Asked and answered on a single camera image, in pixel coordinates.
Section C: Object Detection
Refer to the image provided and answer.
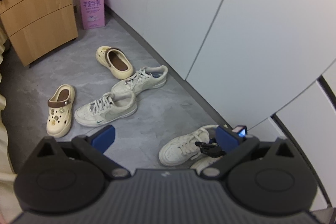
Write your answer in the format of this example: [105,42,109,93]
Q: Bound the white low sneaker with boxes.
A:
[111,65,169,96]
[74,92,137,127]

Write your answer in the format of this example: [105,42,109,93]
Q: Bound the white chunky sneaker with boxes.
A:
[190,156,222,175]

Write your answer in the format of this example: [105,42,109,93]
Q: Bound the cream clog with charms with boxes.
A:
[46,84,75,138]

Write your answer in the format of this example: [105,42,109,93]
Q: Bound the white chunky sneaker side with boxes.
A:
[158,124,218,167]

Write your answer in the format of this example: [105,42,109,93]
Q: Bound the cream clog brown insole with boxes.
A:
[96,46,134,80]

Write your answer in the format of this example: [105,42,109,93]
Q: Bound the cream bed skirt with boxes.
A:
[0,24,17,222]

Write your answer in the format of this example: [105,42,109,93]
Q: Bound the white wardrobe doors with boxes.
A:
[106,0,335,208]

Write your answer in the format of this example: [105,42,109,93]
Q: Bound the wooden drawer nightstand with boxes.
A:
[1,0,78,66]

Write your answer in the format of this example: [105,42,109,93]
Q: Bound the pink milk carton box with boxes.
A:
[79,0,105,30]

